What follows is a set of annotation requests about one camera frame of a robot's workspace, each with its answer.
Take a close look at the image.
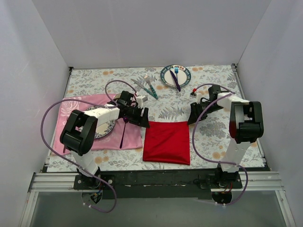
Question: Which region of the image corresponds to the red cloth napkin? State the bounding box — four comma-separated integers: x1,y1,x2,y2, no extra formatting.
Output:
143,122,190,165

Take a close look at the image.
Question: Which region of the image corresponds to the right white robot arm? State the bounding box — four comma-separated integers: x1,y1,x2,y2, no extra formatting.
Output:
187,84,264,189

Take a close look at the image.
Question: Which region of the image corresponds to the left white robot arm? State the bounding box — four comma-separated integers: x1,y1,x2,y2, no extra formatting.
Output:
60,91,150,189

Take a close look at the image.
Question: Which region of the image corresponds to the purple spoon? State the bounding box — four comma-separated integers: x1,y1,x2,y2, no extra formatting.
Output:
119,117,129,149

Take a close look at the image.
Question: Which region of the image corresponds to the pink floral placemat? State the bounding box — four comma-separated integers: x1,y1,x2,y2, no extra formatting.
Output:
53,94,143,155

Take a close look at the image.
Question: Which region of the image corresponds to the cream enamel mug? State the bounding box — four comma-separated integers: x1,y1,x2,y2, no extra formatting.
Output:
114,93,121,99

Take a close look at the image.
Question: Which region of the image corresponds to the purple knife on plate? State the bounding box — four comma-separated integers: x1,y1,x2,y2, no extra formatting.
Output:
169,70,181,92

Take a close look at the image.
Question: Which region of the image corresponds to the blue floral plate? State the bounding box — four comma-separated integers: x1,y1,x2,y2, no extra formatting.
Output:
82,105,117,140

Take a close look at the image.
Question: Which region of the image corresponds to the white plate blue rim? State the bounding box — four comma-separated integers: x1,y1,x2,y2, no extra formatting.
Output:
160,65,191,88

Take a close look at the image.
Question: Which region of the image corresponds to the blue fork on plate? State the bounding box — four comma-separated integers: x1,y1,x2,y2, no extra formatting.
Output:
174,67,178,79

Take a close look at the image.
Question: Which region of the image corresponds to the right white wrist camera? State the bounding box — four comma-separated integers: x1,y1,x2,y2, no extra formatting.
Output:
190,88,203,104

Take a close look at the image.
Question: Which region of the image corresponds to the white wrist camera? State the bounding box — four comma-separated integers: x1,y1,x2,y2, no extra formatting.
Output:
136,96,148,108
190,88,203,104

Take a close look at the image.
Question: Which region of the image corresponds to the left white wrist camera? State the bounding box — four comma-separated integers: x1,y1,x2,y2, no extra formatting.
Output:
136,96,148,108

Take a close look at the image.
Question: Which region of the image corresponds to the teal handled knife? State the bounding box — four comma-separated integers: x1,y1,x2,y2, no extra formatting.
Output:
131,79,158,100

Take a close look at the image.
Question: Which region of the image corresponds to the teal handled fork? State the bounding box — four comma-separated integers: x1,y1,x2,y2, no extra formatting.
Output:
144,74,157,95

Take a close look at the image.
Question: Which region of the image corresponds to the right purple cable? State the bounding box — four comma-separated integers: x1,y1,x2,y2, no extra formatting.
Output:
191,83,249,206

